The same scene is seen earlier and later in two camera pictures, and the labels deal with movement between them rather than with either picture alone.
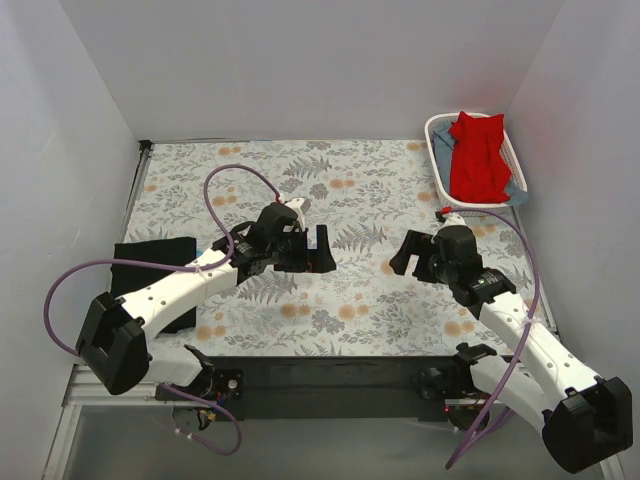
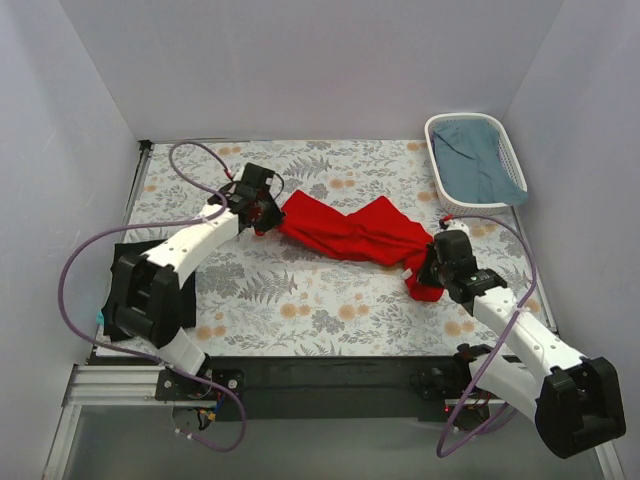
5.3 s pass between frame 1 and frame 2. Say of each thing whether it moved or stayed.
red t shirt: moved
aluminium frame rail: stayed
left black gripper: moved
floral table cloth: stayed
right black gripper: stayed
